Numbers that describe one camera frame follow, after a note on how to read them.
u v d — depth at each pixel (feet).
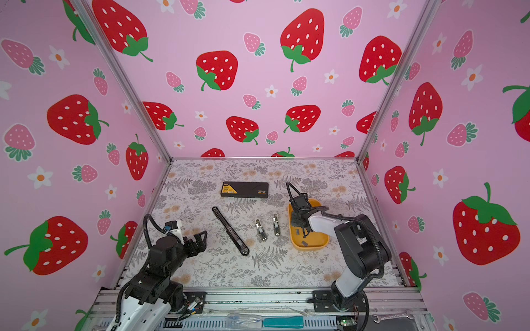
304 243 2.89
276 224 3.05
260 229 2.97
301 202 2.51
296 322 2.34
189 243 2.26
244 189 3.44
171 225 2.25
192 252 2.30
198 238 2.35
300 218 2.34
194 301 2.36
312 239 2.90
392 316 2.35
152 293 1.77
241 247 2.81
